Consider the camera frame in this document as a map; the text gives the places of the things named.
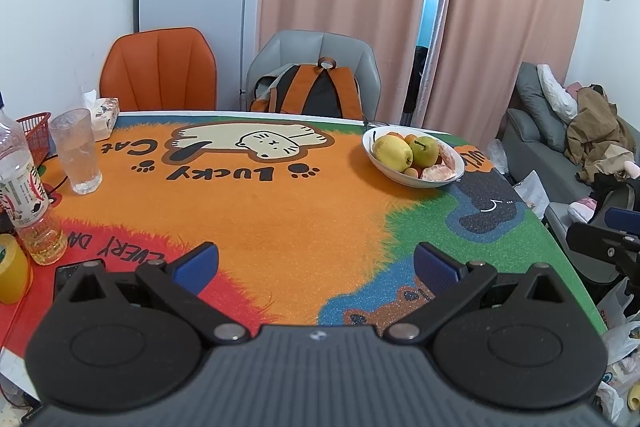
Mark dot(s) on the grey sofa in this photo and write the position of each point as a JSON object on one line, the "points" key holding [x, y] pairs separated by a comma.
{"points": [[530, 147]]}

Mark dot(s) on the white plate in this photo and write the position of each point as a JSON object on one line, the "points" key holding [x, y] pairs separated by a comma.
{"points": [[400, 177]]}

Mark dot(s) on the small mandarin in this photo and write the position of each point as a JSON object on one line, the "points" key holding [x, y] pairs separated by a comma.
{"points": [[411, 172], [411, 139]]}

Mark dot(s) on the clear glass cup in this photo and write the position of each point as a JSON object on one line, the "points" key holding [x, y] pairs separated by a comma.
{"points": [[75, 152]]}

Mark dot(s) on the printed tissue box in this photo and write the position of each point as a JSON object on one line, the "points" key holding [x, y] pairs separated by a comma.
{"points": [[105, 117]]}

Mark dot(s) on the white pillow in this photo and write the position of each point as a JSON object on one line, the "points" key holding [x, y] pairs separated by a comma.
{"points": [[555, 92]]}

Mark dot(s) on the grey sofa cushion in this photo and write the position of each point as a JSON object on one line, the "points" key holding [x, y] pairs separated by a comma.
{"points": [[535, 107]]}

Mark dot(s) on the black rectangular device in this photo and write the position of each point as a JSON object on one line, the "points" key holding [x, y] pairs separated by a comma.
{"points": [[63, 271]]}

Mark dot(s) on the orange chair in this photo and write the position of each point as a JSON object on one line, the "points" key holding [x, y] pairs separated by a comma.
{"points": [[160, 67]]}

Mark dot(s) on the brown jacket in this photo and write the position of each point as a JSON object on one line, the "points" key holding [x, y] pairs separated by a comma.
{"points": [[600, 132]]}

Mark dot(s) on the black bag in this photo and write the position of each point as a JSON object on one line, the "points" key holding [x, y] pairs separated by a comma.
{"points": [[615, 194]]}

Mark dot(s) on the small white plastic bag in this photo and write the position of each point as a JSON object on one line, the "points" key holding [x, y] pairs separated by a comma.
{"points": [[497, 157]]}

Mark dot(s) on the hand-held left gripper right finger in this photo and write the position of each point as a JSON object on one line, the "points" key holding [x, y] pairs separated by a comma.
{"points": [[435, 267]]}

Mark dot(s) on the grey chair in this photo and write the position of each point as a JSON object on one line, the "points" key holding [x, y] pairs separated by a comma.
{"points": [[320, 47]]}

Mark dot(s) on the printed white plastic bag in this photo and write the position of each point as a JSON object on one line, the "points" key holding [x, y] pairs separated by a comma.
{"points": [[622, 337]]}

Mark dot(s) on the clear plastic bottle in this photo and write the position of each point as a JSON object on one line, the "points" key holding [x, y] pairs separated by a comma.
{"points": [[20, 187]]}

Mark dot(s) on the orange grey backpack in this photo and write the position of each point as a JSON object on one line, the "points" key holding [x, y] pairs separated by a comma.
{"points": [[320, 97]]}

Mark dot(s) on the colourful printed table mat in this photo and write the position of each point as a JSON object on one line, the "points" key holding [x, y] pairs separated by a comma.
{"points": [[280, 217]]}

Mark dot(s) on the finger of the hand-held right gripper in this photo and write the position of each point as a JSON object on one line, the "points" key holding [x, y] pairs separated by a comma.
{"points": [[595, 239], [625, 219]]}

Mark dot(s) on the black eyeglasses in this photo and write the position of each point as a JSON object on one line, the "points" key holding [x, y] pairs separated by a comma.
{"points": [[372, 124]]}

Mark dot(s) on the large yellow pear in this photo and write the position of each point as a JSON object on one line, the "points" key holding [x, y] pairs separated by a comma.
{"points": [[392, 152]]}

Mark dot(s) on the red plastic basket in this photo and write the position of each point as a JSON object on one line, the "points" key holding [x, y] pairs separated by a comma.
{"points": [[35, 132]]}

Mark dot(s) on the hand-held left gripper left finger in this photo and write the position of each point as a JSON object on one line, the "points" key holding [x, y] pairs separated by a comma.
{"points": [[197, 264]]}

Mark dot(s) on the yellow tape roll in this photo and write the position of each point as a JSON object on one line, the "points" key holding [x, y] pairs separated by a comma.
{"points": [[12, 272]]}

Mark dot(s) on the round greenish pear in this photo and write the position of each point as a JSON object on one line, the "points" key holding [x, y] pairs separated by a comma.
{"points": [[425, 149]]}

